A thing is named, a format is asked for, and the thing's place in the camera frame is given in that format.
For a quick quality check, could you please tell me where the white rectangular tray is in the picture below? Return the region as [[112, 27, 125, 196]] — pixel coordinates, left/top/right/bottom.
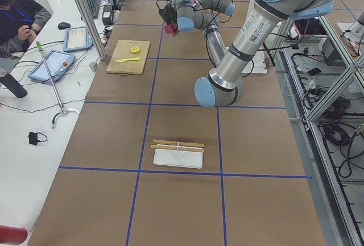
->
[[153, 149, 203, 169]]

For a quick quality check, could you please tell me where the metal reacher grabber stick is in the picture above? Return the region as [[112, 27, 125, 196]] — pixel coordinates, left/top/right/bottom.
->
[[36, 41, 80, 130]]

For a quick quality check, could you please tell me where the wooden rack stick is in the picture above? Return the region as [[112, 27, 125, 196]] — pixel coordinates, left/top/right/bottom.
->
[[153, 139, 205, 148], [151, 144, 205, 153]]

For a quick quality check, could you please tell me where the seated person in black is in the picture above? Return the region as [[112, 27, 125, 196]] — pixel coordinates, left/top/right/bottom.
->
[[1, 0, 52, 58]]

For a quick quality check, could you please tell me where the wooden rack stick far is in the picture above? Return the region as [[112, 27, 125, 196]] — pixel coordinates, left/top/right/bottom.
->
[[153, 139, 205, 148]]

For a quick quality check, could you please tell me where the bamboo cutting board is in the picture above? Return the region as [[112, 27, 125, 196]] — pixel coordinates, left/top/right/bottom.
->
[[106, 40, 150, 75]]

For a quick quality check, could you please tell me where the teach pendant near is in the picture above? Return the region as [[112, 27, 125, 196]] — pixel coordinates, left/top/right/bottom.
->
[[28, 50, 76, 83]]

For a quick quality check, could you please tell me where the magenta wiping cloth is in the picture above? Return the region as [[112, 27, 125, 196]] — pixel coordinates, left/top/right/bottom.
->
[[163, 22, 179, 37]]

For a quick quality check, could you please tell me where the black bottle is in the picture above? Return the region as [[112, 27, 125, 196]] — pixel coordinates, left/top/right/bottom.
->
[[1, 68, 28, 98]]

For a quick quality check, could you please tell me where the black keyboard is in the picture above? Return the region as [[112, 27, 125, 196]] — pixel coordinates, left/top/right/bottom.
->
[[86, 0, 101, 19]]

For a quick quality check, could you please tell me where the wooden rack stick near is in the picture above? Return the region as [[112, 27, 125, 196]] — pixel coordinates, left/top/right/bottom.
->
[[151, 144, 205, 153]]

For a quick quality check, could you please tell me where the red cylinder object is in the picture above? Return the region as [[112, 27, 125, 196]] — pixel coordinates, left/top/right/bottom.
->
[[0, 225, 28, 245]]

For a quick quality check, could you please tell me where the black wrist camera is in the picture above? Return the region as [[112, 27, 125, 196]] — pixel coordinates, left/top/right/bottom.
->
[[158, 3, 177, 25]]

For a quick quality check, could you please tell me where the teach pendant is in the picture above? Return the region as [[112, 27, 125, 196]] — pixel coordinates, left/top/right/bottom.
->
[[63, 26, 93, 52], [28, 50, 76, 83]]

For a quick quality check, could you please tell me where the teach pendant far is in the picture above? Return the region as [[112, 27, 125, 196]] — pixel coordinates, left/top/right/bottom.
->
[[63, 26, 93, 52]]

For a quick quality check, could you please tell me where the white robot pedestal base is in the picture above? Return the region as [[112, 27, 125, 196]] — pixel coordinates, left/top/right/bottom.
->
[[242, 51, 267, 74]]

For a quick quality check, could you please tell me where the aluminium frame post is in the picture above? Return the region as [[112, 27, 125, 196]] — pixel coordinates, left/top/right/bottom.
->
[[75, 0, 106, 60]]

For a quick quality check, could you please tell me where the small black clip with cable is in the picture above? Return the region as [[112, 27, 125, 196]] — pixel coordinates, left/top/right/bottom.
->
[[28, 131, 48, 145]]

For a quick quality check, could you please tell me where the black power adapter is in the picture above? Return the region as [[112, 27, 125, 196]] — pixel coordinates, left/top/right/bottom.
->
[[102, 5, 114, 26]]

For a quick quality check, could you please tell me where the yellow plastic knife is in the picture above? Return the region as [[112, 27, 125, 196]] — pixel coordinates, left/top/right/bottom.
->
[[115, 57, 141, 62]]

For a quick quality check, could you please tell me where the black computer mouse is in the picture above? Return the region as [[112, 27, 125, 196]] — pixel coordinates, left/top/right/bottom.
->
[[57, 22, 71, 30]]

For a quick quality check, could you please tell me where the yellow lemon slice toy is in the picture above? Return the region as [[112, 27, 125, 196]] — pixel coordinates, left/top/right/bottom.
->
[[130, 46, 140, 53]]

